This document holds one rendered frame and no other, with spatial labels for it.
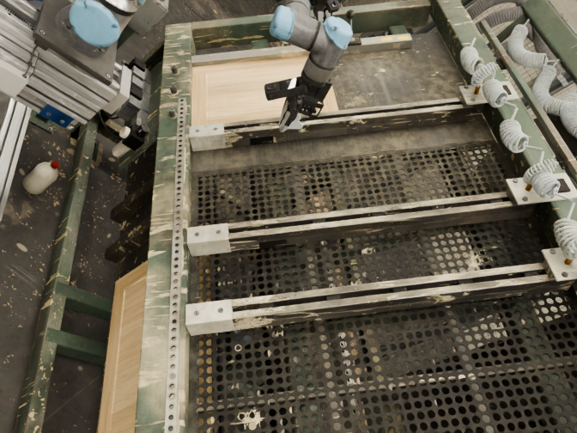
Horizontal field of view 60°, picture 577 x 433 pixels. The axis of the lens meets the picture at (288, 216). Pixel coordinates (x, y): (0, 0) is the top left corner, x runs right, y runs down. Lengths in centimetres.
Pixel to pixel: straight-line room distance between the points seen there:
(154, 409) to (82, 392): 97
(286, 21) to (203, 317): 78
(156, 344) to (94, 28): 80
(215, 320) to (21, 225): 128
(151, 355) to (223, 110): 101
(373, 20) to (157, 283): 160
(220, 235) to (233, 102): 69
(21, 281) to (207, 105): 104
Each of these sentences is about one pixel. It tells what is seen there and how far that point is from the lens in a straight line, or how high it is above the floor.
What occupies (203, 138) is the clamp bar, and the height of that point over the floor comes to 96.
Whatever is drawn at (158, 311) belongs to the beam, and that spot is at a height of 85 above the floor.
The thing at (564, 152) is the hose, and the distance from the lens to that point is 161.
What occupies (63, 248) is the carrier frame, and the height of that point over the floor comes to 18.
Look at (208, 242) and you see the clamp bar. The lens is 152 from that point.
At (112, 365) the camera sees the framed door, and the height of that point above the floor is 29.
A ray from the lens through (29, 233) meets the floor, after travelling 244.
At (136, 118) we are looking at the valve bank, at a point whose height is 74.
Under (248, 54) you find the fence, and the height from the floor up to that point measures 110.
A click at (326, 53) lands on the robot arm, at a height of 157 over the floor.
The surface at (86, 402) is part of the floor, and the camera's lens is 229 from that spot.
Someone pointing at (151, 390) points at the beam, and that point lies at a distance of 137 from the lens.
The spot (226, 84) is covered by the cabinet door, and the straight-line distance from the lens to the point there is 213.
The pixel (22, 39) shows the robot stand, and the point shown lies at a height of 96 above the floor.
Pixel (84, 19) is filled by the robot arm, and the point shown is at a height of 120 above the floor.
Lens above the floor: 188
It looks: 27 degrees down
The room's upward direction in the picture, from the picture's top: 59 degrees clockwise
